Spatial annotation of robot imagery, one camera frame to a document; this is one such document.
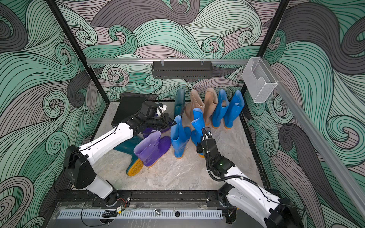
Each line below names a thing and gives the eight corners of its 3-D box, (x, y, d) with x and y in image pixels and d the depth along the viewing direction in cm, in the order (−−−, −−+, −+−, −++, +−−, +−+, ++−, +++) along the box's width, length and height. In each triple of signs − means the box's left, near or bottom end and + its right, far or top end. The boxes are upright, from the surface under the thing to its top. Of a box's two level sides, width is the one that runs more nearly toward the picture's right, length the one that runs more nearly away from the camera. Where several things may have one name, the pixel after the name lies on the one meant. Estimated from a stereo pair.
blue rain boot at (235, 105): (217, 129, 104) (226, 105, 84) (226, 115, 113) (236, 90, 93) (227, 134, 101) (239, 111, 81) (236, 119, 110) (248, 95, 90)
